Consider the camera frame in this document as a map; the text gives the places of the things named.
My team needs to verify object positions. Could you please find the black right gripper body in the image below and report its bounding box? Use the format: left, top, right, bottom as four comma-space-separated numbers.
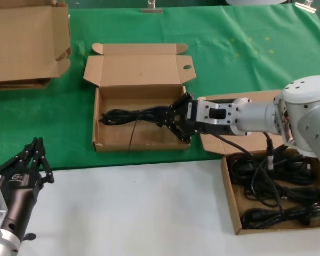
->
175, 102, 238, 139

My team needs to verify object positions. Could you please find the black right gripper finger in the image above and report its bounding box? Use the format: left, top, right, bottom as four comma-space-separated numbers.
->
162, 92, 195, 121
161, 117, 193, 142

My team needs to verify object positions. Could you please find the cardboard mailer box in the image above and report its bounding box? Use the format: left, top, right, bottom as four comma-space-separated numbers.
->
196, 89, 320, 236

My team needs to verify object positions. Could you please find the open cardboard box centre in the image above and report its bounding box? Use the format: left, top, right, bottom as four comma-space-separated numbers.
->
82, 42, 197, 153

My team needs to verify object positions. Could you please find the large open cardboard carton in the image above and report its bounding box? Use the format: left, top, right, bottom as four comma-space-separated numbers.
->
0, 0, 71, 84

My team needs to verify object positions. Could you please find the metal table clamp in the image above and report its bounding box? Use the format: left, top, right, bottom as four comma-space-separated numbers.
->
140, 0, 163, 14
294, 0, 317, 13

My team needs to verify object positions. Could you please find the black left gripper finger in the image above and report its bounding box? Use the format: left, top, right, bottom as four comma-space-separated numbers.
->
31, 137, 55, 186
0, 137, 39, 178

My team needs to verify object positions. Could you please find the flattened cardboard carton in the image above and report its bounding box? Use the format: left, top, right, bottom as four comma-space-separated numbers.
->
0, 77, 51, 92

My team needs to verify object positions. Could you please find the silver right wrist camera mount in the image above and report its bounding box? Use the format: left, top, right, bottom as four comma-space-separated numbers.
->
186, 100, 238, 134

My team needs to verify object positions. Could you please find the green tablecloth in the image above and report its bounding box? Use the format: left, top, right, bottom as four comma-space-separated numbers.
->
0, 4, 320, 171

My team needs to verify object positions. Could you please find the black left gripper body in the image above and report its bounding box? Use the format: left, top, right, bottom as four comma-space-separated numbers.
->
0, 165, 45, 241

